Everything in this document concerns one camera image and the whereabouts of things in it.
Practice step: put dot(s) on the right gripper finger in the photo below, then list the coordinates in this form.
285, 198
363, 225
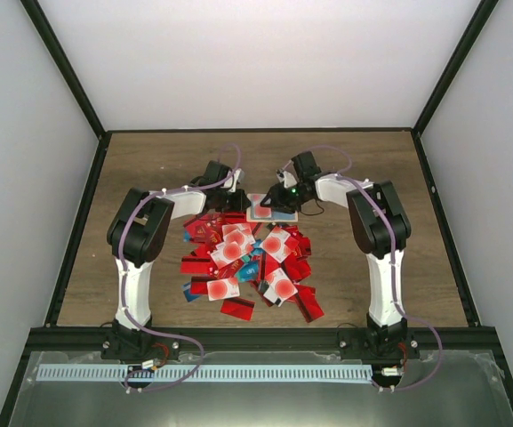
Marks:
269, 203
273, 193

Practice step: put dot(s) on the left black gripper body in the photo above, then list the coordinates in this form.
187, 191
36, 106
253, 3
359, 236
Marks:
233, 206

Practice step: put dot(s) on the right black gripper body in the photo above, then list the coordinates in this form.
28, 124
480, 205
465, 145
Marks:
291, 202

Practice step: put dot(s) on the beige leather card holder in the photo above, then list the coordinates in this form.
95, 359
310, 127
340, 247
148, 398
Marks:
258, 213

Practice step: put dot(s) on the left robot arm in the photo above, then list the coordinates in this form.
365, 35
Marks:
137, 235

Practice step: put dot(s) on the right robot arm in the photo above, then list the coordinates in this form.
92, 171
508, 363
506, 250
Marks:
380, 228

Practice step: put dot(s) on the white red circle card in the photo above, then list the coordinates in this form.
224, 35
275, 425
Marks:
278, 244

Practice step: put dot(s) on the white pink gradient card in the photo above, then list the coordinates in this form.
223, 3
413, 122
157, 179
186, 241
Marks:
235, 245

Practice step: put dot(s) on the red card bottom right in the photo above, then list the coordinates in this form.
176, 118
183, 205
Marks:
306, 301

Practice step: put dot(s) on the red card bottom centre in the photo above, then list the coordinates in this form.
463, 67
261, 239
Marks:
238, 308

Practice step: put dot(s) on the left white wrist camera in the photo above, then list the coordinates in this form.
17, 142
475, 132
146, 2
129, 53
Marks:
236, 179

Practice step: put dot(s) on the black front frame rail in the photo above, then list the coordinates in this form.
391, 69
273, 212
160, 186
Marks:
350, 342

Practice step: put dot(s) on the light blue cable duct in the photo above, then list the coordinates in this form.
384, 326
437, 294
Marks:
208, 373

